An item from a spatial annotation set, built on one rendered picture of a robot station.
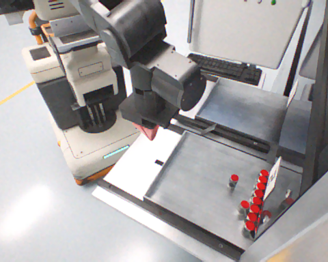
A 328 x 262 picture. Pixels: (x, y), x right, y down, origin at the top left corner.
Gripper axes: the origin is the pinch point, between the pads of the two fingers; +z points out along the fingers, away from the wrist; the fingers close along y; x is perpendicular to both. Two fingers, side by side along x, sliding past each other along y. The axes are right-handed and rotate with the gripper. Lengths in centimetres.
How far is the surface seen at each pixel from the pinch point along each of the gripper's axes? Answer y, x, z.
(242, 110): 13.7, 41.5, 20.3
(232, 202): 21.1, 4.3, 19.9
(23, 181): -112, -5, 107
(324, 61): 26.6, 24.4, -12.6
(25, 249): -73, -35, 107
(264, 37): 10, 89, 13
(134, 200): -1.3, -8.3, 17.8
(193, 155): 5.9, 13.6, 19.9
